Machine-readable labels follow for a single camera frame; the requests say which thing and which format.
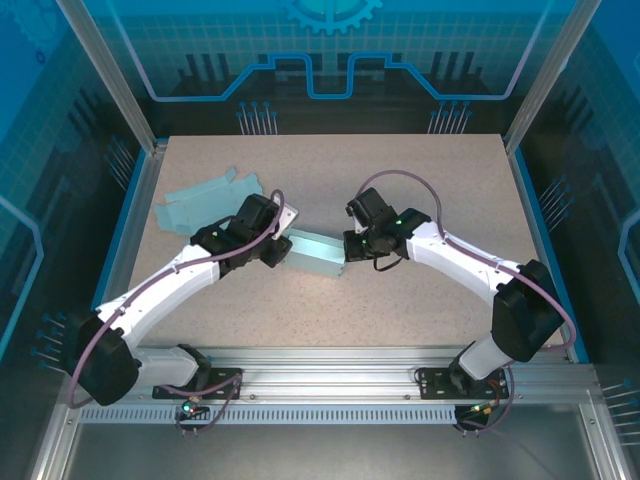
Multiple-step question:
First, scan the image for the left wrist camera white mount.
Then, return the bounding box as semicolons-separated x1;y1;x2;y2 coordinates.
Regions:
272;201;300;237

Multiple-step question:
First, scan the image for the slotted grey cable duct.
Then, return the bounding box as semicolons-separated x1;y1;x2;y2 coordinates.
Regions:
78;405;461;426

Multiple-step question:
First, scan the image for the aluminium table side rail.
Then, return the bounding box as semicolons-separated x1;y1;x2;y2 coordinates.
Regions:
94;141;170;321

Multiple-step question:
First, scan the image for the blue table edge strip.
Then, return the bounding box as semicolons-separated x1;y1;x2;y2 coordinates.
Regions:
73;149;149;364
508;147;591;364

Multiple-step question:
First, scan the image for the aluminium lower frame rail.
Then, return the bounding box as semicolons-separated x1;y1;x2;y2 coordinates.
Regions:
27;389;84;480
577;392;634;480

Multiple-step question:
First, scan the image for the aluminium frame post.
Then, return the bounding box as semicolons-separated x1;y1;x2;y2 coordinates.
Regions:
502;0;604;156
53;0;171;156

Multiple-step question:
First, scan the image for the light blue paper box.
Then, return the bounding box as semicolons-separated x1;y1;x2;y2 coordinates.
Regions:
282;228;347;281
153;167;262;236

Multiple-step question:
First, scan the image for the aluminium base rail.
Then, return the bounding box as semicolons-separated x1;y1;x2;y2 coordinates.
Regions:
64;346;597;407

